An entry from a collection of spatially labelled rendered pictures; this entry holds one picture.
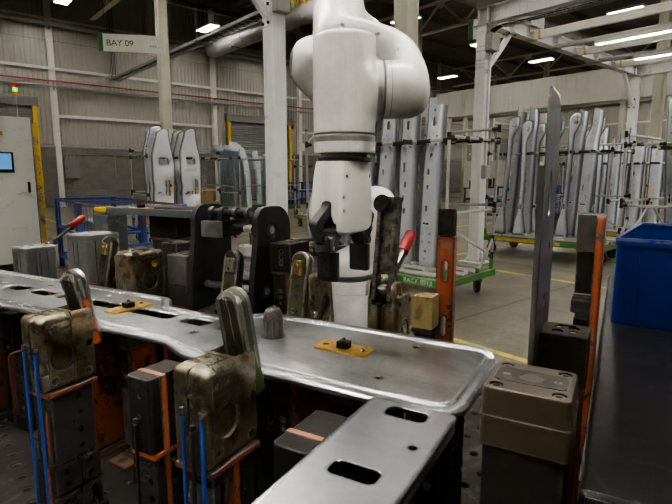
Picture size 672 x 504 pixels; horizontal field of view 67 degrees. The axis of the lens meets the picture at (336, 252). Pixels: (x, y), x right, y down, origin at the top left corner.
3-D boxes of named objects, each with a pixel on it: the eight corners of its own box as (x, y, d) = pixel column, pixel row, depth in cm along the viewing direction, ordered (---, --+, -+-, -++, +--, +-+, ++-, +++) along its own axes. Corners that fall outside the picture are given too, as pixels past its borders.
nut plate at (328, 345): (312, 348, 74) (312, 340, 74) (325, 340, 77) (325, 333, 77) (363, 358, 70) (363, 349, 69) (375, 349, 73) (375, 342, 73)
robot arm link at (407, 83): (403, 40, 90) (428, 134, 69) (313, 40, 90) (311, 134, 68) (408, -14, 83) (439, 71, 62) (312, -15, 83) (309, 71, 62)
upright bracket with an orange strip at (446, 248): (428, 499, 86) (437, 208, 79) (431, 495, 87) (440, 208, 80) (445, 505, 85) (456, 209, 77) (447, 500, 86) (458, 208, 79)
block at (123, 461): (107, 463, 97) (96, 318, 93) (160, 433, 109) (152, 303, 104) (125, 471, 95) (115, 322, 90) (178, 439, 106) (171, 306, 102)
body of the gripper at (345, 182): (338, 153, 75) (339, 227, 77) (301, 150, 66) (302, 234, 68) (384, 152, 72) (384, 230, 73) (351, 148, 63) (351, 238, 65)
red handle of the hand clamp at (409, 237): (369, 286, 84) (400, 227, 94) (372, 295, 86) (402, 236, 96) (392, 288, 82) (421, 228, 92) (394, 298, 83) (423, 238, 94)
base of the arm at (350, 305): (362, 324, 152) (359, 264, 148) (405, 341, 137) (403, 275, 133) (309, 340, 142) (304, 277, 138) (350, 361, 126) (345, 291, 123)
